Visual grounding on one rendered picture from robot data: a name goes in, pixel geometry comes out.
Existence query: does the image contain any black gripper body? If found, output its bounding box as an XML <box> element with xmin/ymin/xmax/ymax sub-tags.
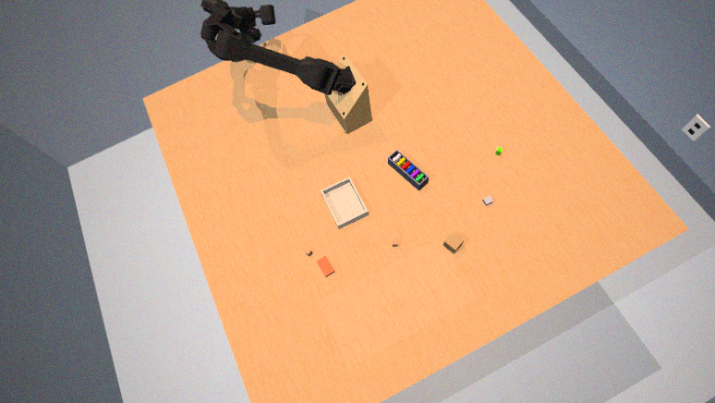
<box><xmin>240</xmin><ymin>5</ymin><xmax>275</xmax><ymax>26</ymax></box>

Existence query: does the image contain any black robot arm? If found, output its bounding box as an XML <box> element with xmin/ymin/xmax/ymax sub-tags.
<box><xmin>200</xmin><ymin>0</ymin><xmax>356</xmax><ymax>95</ymax></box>

